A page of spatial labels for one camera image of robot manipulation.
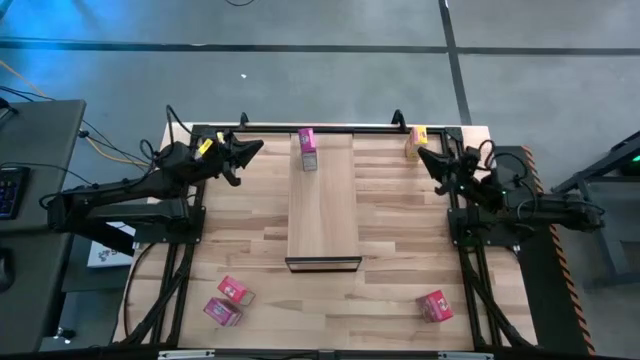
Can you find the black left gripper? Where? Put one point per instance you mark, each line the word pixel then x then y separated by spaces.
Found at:
pixel 222 157

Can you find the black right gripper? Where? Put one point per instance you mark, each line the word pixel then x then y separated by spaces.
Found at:
pixel 462 170

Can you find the purple cereal box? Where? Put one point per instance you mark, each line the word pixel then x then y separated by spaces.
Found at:
pixel 220 310
pixel 306 140

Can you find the red cereal box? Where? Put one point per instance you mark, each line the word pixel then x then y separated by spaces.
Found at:
pixel 231 288
pixel 436 306

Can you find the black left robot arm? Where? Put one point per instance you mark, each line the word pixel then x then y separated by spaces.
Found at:
pixel 125 187

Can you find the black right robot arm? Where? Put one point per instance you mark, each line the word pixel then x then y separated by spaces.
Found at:
pixel 550 210

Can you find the black table clamp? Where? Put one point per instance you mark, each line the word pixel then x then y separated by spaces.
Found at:
pixel 243 120
pixel 398 119

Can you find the black mat with orange stripes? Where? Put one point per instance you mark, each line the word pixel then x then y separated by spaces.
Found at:
pixel 545 300

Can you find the white printed box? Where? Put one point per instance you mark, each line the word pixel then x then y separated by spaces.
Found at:
pixel 107 255

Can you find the grey desk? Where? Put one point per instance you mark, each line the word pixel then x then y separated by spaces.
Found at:
pixel 42 300
pixel 45 140

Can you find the black keyboard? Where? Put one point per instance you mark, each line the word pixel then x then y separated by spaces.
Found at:
pixel 11 192

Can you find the shiny desk caster wheel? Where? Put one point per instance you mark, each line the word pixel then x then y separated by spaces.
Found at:
pixel 64 333

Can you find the black computer mouse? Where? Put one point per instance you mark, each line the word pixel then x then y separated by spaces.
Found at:
pixel 5 270

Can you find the black metal table frame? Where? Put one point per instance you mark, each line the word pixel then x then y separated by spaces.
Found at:
pixel 270 129

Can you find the wooden shelf with black frame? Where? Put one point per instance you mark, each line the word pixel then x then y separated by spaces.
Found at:
pixel 322 215

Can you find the black metal workstation frame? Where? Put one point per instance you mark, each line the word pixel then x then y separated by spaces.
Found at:
pixel 625 150

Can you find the silver metal bracket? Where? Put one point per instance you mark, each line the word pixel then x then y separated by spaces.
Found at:
pixel 186 355
pixel 465 356

